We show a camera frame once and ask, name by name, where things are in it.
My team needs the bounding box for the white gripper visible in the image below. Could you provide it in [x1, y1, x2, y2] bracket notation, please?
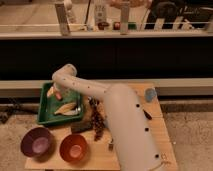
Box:
[46, 83, 70, 98]

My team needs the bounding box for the red chili pepper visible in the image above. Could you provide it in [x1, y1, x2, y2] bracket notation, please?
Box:
[55, 92, 63, 101]

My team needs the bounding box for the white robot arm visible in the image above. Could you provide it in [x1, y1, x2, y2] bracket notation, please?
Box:
[52, 64, 166, 171]

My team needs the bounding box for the purple bowl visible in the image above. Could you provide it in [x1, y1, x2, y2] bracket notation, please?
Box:
[20, 127, 53, 158]

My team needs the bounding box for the red bowl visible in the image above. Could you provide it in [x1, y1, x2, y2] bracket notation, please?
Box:
[59, 134, 88, 163]

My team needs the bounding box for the green plastic tray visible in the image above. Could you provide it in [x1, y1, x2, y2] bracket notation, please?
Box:
[37, 82, 84, 127]

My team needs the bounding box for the dark rectangular sponge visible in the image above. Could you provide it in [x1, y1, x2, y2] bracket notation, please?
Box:
[71, 121, 92, 133]

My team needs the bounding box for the small metal fork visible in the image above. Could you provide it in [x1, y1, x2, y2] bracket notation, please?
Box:
[108, 138, 114, 151]

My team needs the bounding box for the small blue round object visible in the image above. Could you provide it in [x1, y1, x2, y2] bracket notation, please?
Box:
[145, 88, 157, 103]

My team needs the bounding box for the brown bead string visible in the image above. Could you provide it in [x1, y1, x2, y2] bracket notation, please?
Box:
[88, 96, 106, 142]

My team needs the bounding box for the black handled brush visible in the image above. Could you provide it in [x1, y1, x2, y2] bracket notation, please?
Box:
[143, 109, 152, 120]

